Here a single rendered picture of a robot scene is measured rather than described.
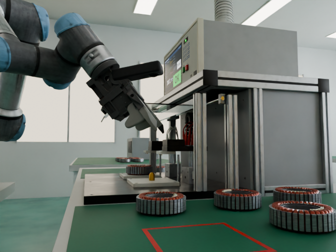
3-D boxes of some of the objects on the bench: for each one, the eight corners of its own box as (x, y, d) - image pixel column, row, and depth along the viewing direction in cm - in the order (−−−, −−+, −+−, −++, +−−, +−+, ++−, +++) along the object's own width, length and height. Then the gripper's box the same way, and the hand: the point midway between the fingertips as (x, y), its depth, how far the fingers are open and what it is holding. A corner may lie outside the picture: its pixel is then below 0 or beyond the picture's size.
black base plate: (83, 205, 73) (83, 195, 74) (84, 178, 135) (84, 173, 135) (249, 196, 86) (248, 188, 86) (181, 176, 148) (181, 171, 148)
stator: (256, 224, 54) (256, 203, 55) (291, 215, 61) (290, 197, 61) (316, 239, 45) (315, 215, 45) (349, 227, 52) (348, 206, 52)
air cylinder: (169, 177, 121) (169, 163, 122) (164, 175, 129) (164, 162, 129) (180, 176, 123) (180, 163, 123) (175, 175, 130) (175, 162, 130)
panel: (250, 189, 85) (248, 88, 87) (180, 171, 149) (180, 113, 151) (253, 189, 86) (251, 88, 88) (182, 171, 149) (182, 113, 151)
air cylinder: (188, 184, 98) (188, 167, 99) (181, 181, 105) (181, 166, 106) (202, 183, 100) (202, 167, 100) (194, 181, 107) (194, 165, 107)
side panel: (256, 197, 84) (253, 88, 87) (250, 195, 87) (248, 89, 90) (333, 193, 92) (329, 92, 94) (326, 192, 95) (322, 94, 97)
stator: (131, 216, 60) (131, 198, 61) (141, 205, 72) (141, 190, 72) (184, 217, 59) (184, 199, 60) (186, 206, 70) (186, 190, 71)
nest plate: (133, 187, 89) (133, 183, 90) (126, 182, 104) (126, 178, 104) (179, 185, 93) (179, 182, 94) (167, 180, 108) (167, 177, 108)
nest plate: (123, 179, 113) (123, 176, 113) (119, 175, 127) (119, 172, 127) (161, 178, 117) (161, 175, 117) (152, 174, 131) (152, 172, 131)
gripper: (100, 90, 79) (145, 148, 77) (70, 73, 59) (129, 150, 57) (125, 70, 78) (171, 128, 76) (102, 46, 59) (163, 123, 57)
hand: (163, 130), depth 67 cm, fingers open, 14 cm apart
